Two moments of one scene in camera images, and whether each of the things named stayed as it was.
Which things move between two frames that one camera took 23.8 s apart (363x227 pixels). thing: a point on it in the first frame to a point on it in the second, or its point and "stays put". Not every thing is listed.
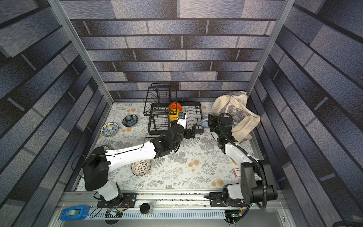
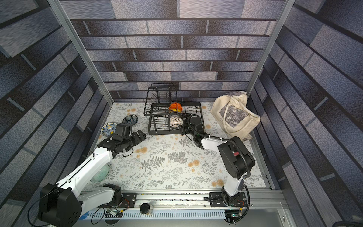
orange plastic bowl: (173, 105) stays put
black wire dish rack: (164, 112) stays put
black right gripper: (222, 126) to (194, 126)
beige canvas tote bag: (244, 120) stays put
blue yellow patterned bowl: (109, 129) stays put
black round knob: (144, 208) stays put
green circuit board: (233, 213) stays put
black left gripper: (193, 131) to (143, 136)
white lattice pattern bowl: (141, 168) to (176, 121)
